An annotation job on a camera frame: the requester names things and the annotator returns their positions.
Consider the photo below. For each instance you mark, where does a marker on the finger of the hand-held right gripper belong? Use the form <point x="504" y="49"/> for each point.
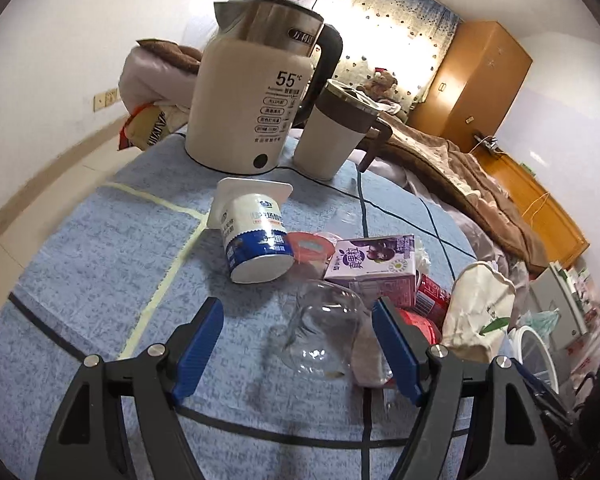
<point x="547" y="405"/>

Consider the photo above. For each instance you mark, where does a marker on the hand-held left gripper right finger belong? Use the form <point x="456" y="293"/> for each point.
<point x="397" y="350"/>

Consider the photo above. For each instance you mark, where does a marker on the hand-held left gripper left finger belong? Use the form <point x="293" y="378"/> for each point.
<point x="200" y="345"/>

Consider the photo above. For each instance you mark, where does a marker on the white round trash bin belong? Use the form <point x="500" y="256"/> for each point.
<point x="530" y="345"/>

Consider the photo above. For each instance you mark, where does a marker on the white paper bag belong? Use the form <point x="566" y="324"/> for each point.
<point x="475" y="310"/>

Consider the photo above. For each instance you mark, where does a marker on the purple juice carton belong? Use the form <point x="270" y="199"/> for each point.
<point x="375" y="260"/>

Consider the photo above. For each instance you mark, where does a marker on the white and blue yogurt cup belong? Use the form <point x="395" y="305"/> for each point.
<point x="255" y="240"/>

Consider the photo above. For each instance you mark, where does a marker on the green printed plastic bag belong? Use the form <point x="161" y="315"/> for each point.
<point x="542" y="321"/>

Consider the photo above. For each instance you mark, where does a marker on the white nightstand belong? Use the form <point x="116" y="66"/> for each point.
<point x="565" y="305"/>

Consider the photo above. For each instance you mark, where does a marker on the clear jelly cup red lid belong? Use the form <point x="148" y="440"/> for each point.
<point x="307" y="247"/>

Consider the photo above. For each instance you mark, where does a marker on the blue checked tablecloth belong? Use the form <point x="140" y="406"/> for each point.
<point x="80" y="260"/>

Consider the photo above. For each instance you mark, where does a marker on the brown plush blanket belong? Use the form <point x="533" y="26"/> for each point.
<point x="460" y="175"/>

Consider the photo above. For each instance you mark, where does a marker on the wooden bed headboard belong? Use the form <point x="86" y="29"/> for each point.
<point x="540" y="210"/>

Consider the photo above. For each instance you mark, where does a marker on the white mug with brown lid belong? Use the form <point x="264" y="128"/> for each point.
<point x="325" y="140"/>

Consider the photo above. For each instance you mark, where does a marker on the yellow snack bag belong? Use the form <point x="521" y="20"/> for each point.
<point x="147" y="127"/>

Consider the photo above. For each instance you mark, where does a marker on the power strip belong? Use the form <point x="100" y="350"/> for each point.
<point x="486" y="141"/>

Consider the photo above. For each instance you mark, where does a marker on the cream electric kettle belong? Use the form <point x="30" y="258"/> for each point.
<point x="240" y="100"/>

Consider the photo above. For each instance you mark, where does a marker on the brown teddy bear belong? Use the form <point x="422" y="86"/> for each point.
<point x="377" y="85"/>

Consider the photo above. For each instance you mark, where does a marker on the folded bedding pile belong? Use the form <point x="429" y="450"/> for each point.
<point x="150" y="80"/>

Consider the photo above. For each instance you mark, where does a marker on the wooden wardrobe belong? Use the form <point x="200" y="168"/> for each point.
<point x="475" y="80"/>

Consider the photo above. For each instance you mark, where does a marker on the heart print curtain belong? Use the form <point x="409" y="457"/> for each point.
<point x="395" y="25"/>

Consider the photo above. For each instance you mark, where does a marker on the wall socket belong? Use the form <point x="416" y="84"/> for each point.
<point x="105" y="101"/>

